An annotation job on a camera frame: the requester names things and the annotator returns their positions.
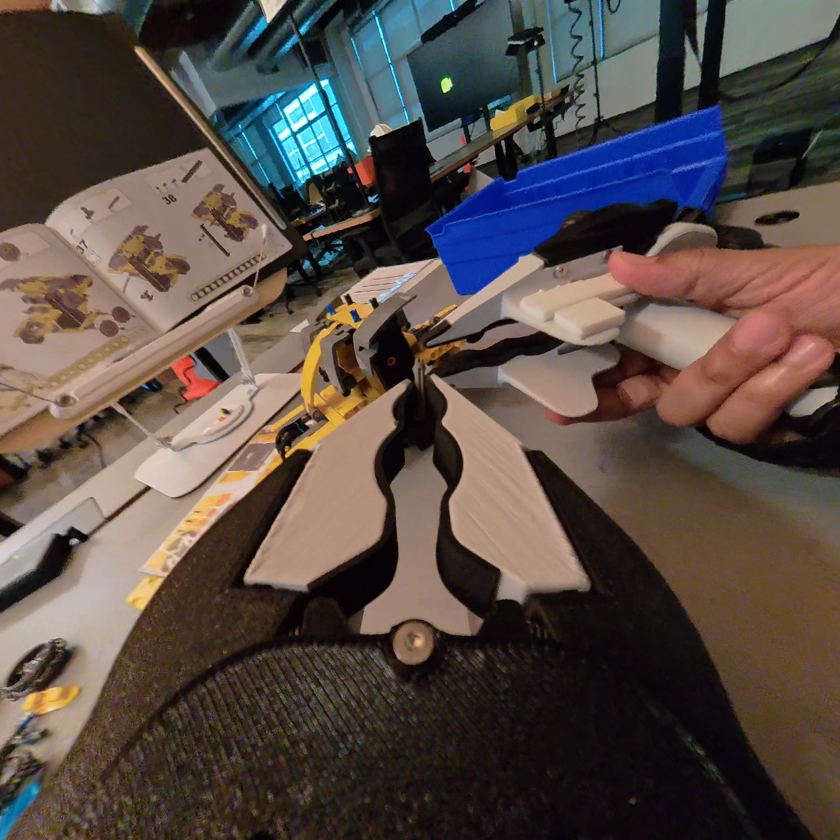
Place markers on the pile of small brick parts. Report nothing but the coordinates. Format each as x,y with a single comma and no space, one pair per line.
39,663

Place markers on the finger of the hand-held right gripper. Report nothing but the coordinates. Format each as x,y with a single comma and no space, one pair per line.
512,354
499,295

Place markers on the yellow sticker sheet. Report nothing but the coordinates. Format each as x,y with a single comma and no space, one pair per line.
190,531

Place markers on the person's right hand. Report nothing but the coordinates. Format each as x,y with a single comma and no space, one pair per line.
774,295

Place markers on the white book stand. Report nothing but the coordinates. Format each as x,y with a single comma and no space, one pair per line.
177,469

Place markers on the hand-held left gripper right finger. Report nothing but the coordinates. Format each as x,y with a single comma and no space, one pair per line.
512,518

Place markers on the black office chair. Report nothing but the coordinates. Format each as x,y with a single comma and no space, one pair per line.
400,177

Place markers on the black flat device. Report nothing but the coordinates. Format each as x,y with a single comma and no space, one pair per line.
39,564

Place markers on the yellow toy brick vehicle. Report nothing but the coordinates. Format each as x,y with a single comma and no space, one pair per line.
341,367

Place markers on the open instruction booklet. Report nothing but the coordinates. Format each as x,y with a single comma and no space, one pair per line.
131,262

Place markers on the yellow box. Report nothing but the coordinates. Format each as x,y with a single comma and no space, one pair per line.
515,111

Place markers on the dark grey axle rod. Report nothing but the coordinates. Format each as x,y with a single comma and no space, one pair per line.
420,377

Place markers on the printed paper sheet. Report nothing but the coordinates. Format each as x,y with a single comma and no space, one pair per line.
394,282

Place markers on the blue plastic bin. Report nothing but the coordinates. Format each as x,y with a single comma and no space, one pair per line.
590,190

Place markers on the black computer monitor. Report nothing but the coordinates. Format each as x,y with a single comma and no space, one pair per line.
459,65

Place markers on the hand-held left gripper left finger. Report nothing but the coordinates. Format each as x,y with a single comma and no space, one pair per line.
328,518

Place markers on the wooden desk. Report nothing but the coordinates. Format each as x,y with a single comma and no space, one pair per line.
485,141

